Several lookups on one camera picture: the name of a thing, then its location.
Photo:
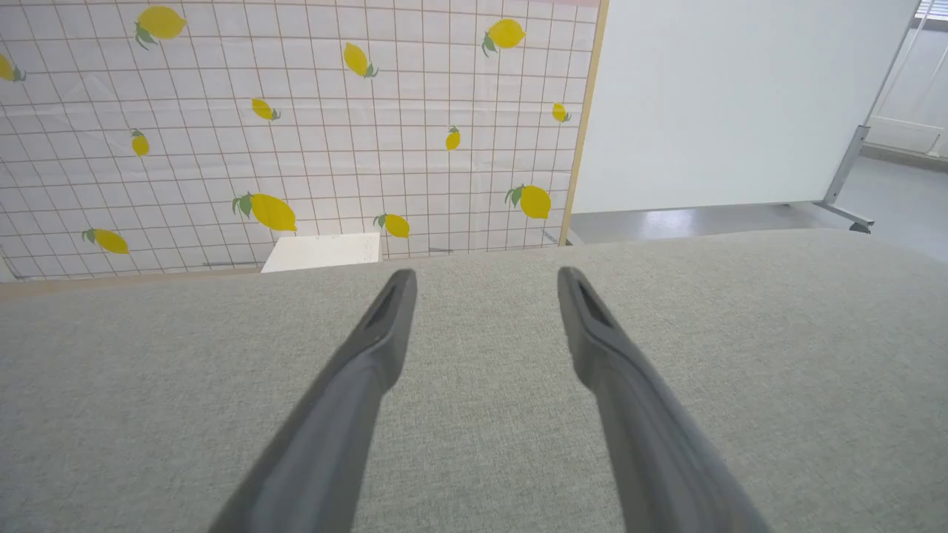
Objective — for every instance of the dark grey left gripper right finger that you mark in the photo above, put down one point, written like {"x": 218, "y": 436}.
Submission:
{"x": 644, "y": 429}

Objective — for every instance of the white board on metal stand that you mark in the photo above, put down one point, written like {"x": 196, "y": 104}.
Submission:
{"x": 726, "y": 104}

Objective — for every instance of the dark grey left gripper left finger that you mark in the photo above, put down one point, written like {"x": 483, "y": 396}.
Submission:
{"x": 333, "y": 414}

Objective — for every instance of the white rectangular box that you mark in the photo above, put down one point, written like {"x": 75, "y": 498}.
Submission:
{"x": 322, "y": 252}

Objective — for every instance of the lemon print partition screen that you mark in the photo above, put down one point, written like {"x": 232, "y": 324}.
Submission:
{"x": 311, "y": 148}

